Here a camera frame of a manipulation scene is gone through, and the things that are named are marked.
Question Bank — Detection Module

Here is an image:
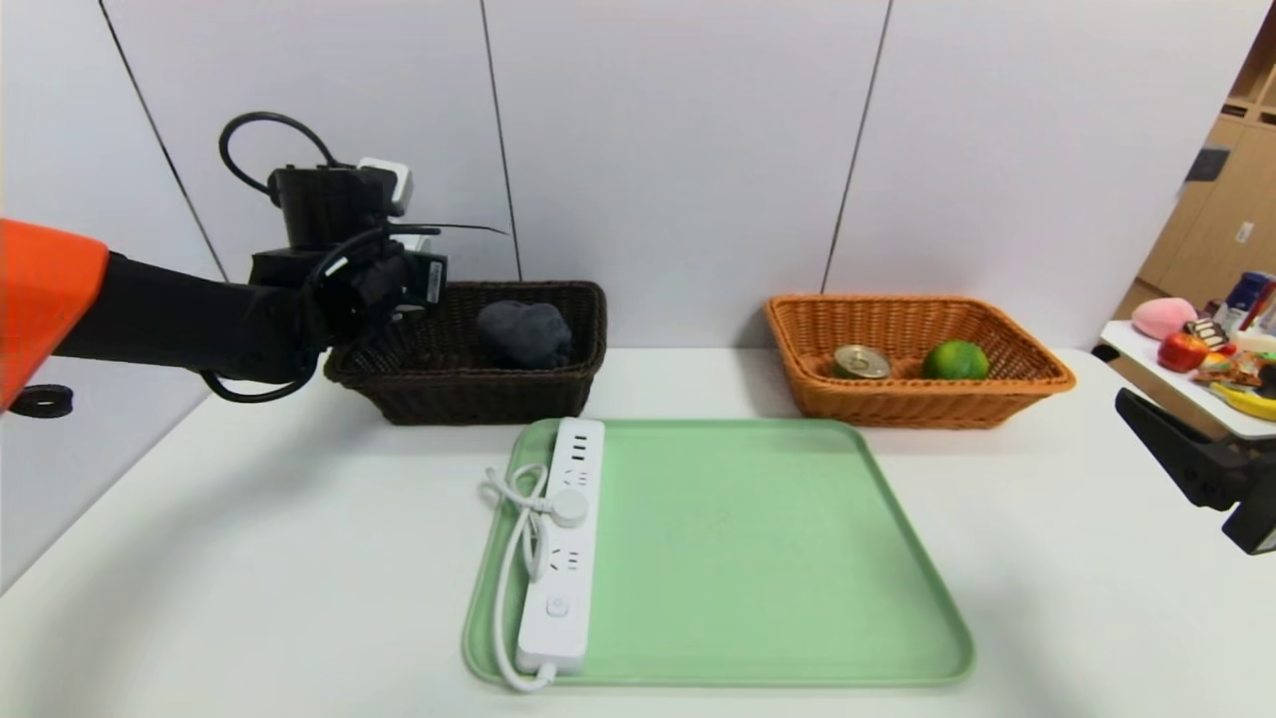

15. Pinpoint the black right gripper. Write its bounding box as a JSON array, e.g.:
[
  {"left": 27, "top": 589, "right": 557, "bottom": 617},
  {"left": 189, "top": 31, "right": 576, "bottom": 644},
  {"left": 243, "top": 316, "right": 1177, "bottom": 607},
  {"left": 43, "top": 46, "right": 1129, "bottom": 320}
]
[{"left": 1115, "top": 386, "right": 1276, "bottom": 555}]

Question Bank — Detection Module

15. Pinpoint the green citrus fruit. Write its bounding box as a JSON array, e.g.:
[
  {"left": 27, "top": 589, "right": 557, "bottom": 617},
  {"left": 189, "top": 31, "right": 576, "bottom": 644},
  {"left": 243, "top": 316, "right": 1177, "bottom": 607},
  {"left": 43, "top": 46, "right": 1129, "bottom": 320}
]
[{"left": 922, "top": 340, "right": 991, "bottom": 381}]

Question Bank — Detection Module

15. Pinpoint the tin can with gold lid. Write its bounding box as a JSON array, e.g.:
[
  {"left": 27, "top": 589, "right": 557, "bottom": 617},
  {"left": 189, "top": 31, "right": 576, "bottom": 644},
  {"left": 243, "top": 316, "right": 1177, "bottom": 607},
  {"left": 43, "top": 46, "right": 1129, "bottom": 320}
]
[{"left": 833, "top": 345, "right": 893, "bottom": 381}]

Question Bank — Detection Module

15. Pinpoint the white power cable with plug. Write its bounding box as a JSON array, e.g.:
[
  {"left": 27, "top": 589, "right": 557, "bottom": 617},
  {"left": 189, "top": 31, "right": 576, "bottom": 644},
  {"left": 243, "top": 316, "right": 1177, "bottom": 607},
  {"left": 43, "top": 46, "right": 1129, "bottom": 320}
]
[{"left": 482, "top": 464, "right": 591, "bottom": 693}]

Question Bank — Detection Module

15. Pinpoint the dark grey towel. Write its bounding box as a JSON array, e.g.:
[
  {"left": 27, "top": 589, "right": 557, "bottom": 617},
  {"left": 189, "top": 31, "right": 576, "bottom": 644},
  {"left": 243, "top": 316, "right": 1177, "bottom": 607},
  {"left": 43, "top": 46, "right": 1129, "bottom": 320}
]
[{"left": 476, "top": 299, "right": 575, "bottom": 371}]

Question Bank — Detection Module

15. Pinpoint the orange wicker basket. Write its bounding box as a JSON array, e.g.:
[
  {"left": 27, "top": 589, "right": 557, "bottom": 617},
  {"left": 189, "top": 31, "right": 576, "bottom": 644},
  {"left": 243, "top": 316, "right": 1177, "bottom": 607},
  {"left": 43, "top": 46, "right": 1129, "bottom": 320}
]
[{"left": 765, "top": 293, "right": 1078, "bottom": 431}]

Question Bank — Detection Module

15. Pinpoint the dark brown wicker basket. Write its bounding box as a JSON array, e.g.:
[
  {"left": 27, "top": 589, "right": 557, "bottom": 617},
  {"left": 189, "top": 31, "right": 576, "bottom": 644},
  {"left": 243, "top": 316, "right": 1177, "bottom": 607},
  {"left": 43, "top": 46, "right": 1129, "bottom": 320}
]
[{"left": 324, "top": 280, "right": 610, "bottom": 427}]

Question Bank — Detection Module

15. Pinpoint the white side table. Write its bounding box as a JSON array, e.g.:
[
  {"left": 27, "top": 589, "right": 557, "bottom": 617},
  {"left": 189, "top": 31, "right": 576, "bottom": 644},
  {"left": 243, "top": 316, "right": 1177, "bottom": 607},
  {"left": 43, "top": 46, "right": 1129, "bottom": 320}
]
[{"left": 1102, "top": 321, "right": 1276, "bottom": 442}]

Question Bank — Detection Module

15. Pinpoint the yellow banana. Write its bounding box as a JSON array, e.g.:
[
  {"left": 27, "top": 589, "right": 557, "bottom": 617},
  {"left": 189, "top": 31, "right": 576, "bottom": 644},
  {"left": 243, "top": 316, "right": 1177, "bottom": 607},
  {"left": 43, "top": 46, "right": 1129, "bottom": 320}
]
[{"left": 1209, "top": 382, "right": 1276, "bottom": 422}]

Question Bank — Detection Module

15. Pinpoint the orange snack packet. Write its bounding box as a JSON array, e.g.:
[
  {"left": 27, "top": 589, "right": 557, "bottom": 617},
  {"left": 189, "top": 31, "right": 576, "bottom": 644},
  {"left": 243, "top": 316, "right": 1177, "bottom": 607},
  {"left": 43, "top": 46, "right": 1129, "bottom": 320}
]
[{"left": 1191, "top": 351, "right": 1276, "bottom": 390}]

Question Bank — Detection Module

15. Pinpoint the red apple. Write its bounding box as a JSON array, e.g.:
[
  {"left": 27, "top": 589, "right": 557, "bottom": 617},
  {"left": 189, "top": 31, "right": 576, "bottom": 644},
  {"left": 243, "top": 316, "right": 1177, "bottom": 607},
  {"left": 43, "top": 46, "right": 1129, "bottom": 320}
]
[{"left": 1157, "top": 332, "right": 1210, "bottom": 374}]

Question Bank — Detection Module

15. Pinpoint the pink plush toy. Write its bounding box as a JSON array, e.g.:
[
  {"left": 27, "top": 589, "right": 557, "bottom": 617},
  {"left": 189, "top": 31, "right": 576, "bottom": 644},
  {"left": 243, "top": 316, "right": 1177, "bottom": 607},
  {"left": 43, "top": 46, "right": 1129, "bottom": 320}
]
[{"left": 1131, "top": 297, "right": 1197, "bottom": 342}]

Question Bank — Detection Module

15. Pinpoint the blue package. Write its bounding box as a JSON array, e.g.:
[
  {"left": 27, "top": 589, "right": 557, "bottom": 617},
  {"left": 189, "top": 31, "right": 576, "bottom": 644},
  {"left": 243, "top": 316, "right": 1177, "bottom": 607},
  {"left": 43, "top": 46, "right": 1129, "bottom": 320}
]
[{"left": 1224, "top": 271, "right": 1276, "bottom": 332}]

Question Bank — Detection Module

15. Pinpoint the light wooden cabinet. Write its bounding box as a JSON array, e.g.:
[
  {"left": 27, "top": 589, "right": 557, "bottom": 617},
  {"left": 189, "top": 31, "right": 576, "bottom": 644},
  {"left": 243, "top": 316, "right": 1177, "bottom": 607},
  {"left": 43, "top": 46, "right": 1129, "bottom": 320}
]
[{"left": 1112, "top": 20, "right": 1276, "bottom": 320}]

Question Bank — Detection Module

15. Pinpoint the light green plastic tray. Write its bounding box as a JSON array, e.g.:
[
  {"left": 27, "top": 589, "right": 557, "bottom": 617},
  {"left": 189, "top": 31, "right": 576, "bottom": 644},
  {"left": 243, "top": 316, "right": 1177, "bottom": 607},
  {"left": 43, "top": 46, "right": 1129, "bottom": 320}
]
[{"left": 462, "top": 417, "right": 977, "bottom": 691}]

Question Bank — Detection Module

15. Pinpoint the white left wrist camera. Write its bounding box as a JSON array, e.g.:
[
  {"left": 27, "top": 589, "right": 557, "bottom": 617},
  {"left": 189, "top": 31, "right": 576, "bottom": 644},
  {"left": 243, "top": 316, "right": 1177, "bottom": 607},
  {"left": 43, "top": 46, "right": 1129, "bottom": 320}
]
[{"left": 356, "top": 157, "right": 414, "bottom": 218}]

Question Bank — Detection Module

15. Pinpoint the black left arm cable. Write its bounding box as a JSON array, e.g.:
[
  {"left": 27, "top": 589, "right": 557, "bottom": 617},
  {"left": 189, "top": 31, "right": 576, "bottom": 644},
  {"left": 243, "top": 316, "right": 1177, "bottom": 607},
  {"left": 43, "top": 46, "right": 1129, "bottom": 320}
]
[{"left": 199, "top": 339, "right": 325, "bottom": 405}]

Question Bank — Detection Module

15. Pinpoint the black left camera cable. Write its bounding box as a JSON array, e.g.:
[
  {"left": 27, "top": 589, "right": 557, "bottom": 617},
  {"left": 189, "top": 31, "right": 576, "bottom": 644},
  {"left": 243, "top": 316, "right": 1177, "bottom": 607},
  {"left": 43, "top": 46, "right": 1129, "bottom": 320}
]
[{"left": 218, "top": 111, "right": 345, "bottom": 200}]

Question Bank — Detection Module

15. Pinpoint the black cable ring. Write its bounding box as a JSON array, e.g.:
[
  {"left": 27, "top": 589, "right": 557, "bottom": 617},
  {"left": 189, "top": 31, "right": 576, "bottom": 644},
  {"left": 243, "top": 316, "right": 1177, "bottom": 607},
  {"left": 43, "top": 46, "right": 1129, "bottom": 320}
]
[{"left": 8, "top": 384, "right": 74, "bottom": 419}]

